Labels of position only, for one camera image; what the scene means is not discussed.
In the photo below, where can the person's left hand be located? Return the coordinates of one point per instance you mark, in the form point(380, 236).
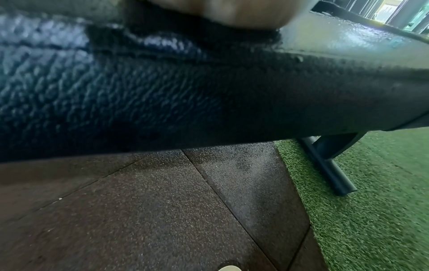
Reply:
point(228, 13)

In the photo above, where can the black padded bench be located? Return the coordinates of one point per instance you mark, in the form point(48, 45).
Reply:
point(167, 92)

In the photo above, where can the cream foam slipper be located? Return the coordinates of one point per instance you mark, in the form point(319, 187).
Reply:
point(229, 268)

